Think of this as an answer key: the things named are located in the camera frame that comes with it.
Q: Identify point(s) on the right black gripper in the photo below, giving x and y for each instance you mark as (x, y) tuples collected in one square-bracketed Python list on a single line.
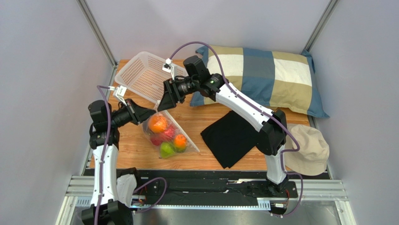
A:
[(173, 90)]

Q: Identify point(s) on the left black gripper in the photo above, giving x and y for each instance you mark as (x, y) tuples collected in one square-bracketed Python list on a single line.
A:
[(137, 114)]

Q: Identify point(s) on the orange fake orange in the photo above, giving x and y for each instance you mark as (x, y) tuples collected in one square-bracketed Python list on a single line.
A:
[(157, 123)]

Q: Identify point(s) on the clear zip top bag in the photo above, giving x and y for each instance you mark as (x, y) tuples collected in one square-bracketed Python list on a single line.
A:
[(191, 146)]

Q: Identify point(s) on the red fake apple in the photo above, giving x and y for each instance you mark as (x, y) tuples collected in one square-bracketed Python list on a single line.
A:
[(165, 136)]

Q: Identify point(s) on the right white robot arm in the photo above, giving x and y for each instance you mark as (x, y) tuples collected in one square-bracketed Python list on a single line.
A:
[(271, 126)]

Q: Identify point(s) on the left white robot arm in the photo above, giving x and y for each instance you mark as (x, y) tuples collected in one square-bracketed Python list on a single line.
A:
[(110, 203)]

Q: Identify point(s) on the small orange fake fruit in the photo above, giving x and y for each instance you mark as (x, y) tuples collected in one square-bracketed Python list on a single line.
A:
[(180, 143)]

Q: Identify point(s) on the green fake apple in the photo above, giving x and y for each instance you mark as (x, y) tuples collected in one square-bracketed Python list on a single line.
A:
[(167, 150)]

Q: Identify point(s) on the white plastic basket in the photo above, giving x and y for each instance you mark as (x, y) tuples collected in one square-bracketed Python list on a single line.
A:
[(144, 76)]

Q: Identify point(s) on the black folded cloth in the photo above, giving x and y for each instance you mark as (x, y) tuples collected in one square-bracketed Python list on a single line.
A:
[(230, 138)]

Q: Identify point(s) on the blue beige checkered pillow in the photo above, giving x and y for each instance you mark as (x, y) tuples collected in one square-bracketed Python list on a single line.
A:
[(270, 78)]

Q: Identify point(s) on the beige bucket hat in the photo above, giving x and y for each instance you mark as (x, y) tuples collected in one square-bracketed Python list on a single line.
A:
[(311, 159)]

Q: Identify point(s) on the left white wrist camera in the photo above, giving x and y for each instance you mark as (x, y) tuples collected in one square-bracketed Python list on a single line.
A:
[(119, 93)]

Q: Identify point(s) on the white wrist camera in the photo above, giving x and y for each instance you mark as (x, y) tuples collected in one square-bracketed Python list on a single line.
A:
[(119, 93), (167, 66)]

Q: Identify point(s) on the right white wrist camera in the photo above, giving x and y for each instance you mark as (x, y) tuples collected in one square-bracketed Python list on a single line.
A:
[(167, 66)]

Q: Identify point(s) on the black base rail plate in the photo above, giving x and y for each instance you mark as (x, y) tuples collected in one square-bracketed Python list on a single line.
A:
[(208, 188)]

